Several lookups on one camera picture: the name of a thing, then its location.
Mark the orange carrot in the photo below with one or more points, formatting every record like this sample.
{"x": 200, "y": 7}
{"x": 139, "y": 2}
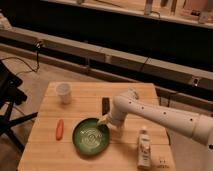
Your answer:
{"x": 59, "y": 129}

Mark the green ceramic bowl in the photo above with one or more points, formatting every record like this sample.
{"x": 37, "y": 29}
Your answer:
{"x": 89, "y": 138}

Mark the clear plastic bottle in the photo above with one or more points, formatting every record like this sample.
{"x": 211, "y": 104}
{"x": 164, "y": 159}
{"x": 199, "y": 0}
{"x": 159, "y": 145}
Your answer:
{"x": 144, "y": 149}

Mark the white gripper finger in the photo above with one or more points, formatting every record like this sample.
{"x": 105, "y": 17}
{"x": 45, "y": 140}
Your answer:
{"x": 103, "y": 120}

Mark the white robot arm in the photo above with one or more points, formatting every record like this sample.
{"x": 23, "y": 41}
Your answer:
{"x": 192, "y": 125}

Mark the white plastic cup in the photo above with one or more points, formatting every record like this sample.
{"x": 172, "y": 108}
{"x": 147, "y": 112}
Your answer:
{"x": 63, "y": 90}

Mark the black rectangular block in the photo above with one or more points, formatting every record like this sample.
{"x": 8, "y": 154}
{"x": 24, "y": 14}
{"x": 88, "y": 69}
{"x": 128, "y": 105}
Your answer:
{"x": 105, "y": 105}

